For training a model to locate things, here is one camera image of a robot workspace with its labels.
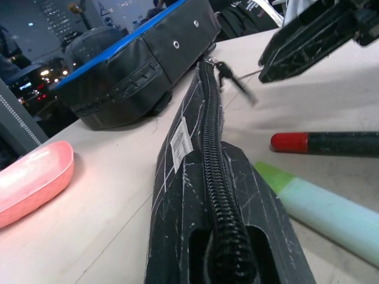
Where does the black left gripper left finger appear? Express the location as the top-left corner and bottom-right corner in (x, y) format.
(144, 161), (214, 284)

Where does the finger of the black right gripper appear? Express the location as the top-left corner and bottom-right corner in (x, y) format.
(258, 0), (358, 66)
(258, 16), (361, 84)

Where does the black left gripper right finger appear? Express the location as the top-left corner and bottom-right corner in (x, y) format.
(221, 141), (317, 284)

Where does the black grid pattern zipper pouch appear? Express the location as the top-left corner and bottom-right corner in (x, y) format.
(150, 56), (261, 284)

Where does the pale green highlighter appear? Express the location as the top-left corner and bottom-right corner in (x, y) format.
(253, 160), (379, 267)

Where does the red capped black marker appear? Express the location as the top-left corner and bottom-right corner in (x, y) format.
(269, 131), (379, 157)

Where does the black bag with white print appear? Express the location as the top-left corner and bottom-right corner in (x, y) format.
(215, 0), (285, 41)

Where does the pink hard glasses case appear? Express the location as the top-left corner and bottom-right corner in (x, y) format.
(0, 140), (75, 229)

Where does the black bag with blue trim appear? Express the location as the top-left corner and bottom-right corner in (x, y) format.
(54, 0), (223, 131)

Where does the grey dotted panel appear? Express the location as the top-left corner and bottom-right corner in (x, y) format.
(0, 79), (50, 156)

